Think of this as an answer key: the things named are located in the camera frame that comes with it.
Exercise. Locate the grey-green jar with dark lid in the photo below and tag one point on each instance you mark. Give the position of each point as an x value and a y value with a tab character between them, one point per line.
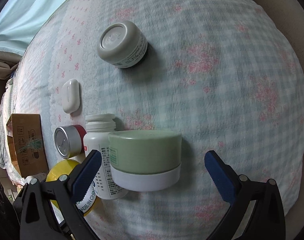
122	44

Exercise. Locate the white pill bottle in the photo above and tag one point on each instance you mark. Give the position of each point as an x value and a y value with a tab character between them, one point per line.
102	152

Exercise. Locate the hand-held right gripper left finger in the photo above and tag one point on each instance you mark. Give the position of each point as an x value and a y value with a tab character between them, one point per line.
86	175

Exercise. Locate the floral checked blanket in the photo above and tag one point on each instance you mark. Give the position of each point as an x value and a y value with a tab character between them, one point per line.
182	100

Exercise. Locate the cardboard box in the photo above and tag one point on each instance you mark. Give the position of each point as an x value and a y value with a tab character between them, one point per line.
25	143

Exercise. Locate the white oval plastic case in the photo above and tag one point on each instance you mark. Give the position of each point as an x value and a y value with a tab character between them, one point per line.
71	95

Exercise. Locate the yellow round container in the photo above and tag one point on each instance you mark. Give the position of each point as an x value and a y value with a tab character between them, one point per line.
63	171

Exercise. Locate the silver and red round tin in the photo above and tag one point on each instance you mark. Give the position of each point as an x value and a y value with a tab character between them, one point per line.
68	142

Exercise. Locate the green jar with white lid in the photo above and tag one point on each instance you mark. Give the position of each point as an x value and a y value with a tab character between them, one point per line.
144	160

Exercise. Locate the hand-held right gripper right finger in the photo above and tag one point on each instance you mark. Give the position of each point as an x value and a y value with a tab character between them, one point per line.
220	177

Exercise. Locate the light blue curtain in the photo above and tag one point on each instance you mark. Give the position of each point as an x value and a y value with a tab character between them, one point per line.
29	10

